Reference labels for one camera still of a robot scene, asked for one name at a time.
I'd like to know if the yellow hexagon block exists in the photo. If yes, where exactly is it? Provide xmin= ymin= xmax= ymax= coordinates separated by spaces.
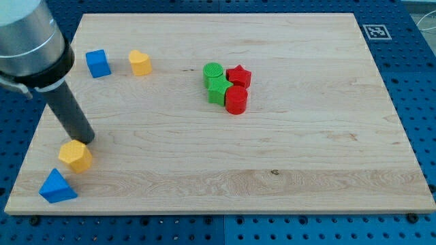
xmin=58 ymin=140 xmax=93 ymax=174

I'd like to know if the yellow heart block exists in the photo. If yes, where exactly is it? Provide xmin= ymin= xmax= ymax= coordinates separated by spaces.
xmin=129 ymin=50 xmax=153 ymax=76

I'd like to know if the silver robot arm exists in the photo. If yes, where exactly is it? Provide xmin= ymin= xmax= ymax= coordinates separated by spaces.
xmin=1 ymin=0 xmax=74 ymax=99

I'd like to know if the green cylinder block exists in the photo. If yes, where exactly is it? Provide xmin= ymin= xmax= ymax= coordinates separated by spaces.
xmin=202 ymin=62 xmax=223 ymax=88

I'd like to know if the blue triangle block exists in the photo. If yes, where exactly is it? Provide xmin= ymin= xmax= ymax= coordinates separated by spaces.
xmin=39 ymin=168 xmax=78 ymax=203

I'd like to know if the green star block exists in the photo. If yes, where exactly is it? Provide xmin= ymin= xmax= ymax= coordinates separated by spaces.
xmin=208 ymin=75 xmax=233 ymax=106

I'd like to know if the red star block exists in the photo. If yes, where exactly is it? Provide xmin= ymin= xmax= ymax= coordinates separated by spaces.
xmin=225 ymin=65 xmax=252 ymax=88

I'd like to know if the white fiducial marker tag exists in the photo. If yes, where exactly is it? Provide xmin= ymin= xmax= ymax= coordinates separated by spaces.
xmin=362 ymin=24 xmax=392 ymax=40

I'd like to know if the blue cube block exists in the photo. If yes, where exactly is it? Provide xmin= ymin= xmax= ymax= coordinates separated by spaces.
xmin=85 ymin=50 xmax=112 ymax=78

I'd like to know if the white cable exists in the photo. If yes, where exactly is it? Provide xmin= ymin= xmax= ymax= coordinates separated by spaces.
xmin=416 ymin=9 xmax=436 ymax=35

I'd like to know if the red cylinder block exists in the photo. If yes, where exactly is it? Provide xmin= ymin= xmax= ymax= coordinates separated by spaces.
xmin=225 ymin=86 xmax=248 ymax=115

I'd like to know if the light wooden board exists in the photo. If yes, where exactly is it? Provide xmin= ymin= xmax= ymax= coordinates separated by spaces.
xmin=5 ymin=13 xmax=435 ymax=216

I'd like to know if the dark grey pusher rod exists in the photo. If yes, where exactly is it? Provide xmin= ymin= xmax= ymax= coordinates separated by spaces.
xmin=35 ymin=78 xmax=95 ymax=144

